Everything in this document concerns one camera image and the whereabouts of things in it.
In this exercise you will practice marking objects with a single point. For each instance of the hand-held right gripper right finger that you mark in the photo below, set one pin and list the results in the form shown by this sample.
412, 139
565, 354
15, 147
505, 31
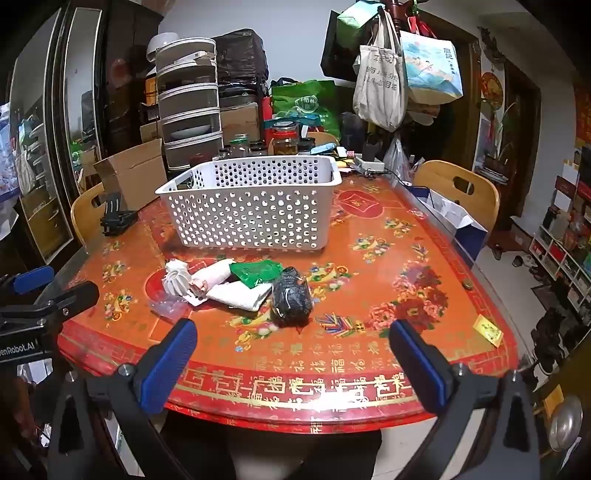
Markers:
422, 364

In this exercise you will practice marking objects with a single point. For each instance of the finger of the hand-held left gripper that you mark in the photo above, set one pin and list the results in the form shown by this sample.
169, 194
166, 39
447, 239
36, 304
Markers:
32, 279
69, 297

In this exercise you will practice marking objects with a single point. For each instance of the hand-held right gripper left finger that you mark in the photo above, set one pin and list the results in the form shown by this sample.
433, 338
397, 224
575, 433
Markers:
168, 364

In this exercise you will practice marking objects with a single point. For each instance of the white pleated soft object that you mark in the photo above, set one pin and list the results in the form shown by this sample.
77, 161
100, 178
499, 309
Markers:
178, 279

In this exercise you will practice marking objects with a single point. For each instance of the white plastic bag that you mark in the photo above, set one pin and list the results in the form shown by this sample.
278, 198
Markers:
238, 295

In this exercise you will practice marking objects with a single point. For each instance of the white red-print snack packet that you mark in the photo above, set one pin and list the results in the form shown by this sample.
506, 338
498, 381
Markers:
212, 277

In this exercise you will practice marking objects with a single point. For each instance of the green plastic bag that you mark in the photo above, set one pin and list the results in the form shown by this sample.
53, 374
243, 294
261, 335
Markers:
256, 272

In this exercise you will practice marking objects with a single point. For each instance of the black plastic bag bundle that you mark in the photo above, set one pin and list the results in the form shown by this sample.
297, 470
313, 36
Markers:
291, 300

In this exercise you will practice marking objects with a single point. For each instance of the white perforated plastic basket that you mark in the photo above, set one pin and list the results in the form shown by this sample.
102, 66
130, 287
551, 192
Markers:
249, 217

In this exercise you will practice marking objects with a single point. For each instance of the yellow paper card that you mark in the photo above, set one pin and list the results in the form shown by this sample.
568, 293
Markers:
487, 330

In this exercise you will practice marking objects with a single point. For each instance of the person's dark clothing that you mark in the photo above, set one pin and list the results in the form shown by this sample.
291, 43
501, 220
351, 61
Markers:
194, 443

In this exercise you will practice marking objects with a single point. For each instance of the red floral tablecloth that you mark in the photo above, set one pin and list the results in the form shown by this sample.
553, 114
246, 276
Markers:
369, 286

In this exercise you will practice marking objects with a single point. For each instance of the open cardboard box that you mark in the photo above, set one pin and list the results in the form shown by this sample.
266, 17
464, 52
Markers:
134, 173

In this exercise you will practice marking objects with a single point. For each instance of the blue white paper bag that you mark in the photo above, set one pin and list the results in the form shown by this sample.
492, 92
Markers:
457, 221

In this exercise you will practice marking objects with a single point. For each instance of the white shelf of boxes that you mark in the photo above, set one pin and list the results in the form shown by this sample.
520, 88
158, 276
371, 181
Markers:
563, 244

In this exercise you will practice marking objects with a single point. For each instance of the dark glass-door cabinet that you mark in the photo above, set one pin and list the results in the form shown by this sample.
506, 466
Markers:
83, 92

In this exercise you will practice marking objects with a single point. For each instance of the clear knotted plastic bag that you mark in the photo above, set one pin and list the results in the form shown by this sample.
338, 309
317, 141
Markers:
396, 159

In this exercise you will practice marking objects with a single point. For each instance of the orange cardboard box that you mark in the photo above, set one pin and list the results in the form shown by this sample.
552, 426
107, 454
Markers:
150, 90

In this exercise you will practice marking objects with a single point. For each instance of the green-lid glass jar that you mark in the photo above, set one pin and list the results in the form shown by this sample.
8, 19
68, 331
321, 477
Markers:
239, 145

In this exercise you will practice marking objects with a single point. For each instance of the blue packet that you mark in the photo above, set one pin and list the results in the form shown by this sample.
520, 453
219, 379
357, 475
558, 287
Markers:
323, 148

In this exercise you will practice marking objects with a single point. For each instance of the dark wooden door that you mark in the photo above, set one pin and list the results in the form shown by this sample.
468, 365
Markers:
512, 138

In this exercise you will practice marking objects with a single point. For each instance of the brown cardboard box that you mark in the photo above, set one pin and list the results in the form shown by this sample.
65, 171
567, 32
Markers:
240, 120

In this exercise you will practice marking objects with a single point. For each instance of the red-lid glass jar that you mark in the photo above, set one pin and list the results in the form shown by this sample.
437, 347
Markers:
284, 138

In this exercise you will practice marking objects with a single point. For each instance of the white bowl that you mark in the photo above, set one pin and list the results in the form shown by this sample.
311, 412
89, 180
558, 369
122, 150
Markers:
159, 44

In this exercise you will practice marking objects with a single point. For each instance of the beige canvas tote bag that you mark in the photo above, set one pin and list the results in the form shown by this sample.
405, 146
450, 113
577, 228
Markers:
378, 87

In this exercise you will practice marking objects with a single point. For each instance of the green shopping bag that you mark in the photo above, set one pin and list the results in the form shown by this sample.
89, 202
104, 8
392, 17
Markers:
304, 106

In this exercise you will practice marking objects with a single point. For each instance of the red round door ornament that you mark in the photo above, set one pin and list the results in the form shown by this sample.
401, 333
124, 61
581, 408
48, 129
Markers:
491, 85

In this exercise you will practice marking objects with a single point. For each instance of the blue illustrated tote bag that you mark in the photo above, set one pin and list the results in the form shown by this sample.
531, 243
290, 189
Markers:
431, 69

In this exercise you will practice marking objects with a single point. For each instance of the large black bag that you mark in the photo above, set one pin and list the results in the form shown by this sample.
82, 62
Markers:
242, 55

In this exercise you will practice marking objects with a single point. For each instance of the black hanging bag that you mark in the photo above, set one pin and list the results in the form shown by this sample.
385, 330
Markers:
337, 50

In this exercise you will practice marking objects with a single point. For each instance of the green gift bag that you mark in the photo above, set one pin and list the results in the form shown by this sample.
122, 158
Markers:
353, 21

